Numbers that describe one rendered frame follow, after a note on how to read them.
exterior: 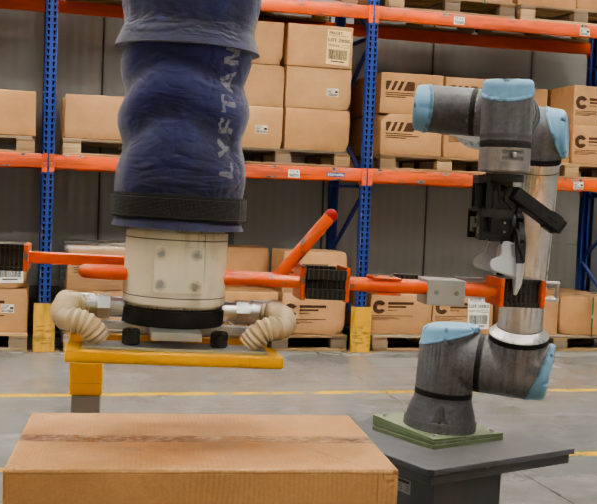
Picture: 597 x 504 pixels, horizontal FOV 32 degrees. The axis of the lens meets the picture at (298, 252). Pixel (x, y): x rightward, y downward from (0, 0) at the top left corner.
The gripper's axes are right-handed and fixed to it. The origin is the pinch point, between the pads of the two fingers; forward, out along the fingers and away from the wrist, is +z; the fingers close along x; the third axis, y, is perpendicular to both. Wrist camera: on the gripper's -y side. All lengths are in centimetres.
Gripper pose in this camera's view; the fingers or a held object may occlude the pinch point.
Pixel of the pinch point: (509, 287)
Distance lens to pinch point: 191.7
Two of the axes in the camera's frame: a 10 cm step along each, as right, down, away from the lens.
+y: -9.9, -0.3, -1.6
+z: -0.4, 10.0, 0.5
